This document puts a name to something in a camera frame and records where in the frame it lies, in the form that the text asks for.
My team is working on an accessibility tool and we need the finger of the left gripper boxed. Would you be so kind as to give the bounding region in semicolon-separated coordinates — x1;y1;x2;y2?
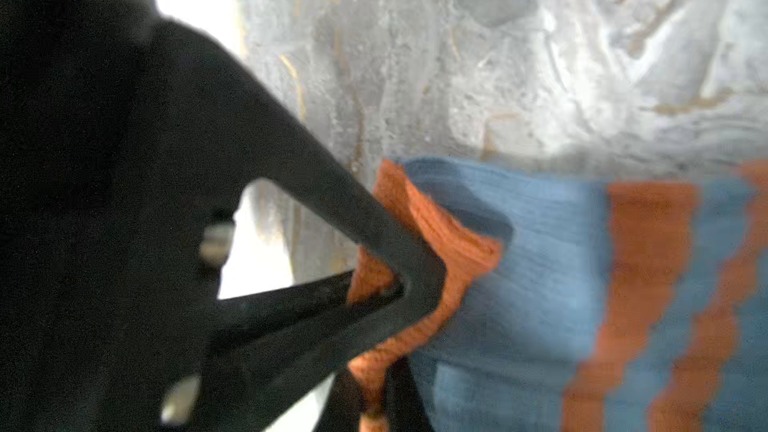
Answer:
313;370;363;432

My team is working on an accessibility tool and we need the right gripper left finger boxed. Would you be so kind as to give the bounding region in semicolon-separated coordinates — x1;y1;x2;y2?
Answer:
1;0;446;431

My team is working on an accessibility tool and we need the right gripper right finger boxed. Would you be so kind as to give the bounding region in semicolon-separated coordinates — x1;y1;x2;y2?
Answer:
384;358;434;432

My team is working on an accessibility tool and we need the blue orange striped sock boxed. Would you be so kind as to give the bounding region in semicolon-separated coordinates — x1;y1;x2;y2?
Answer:
349;158;767;431

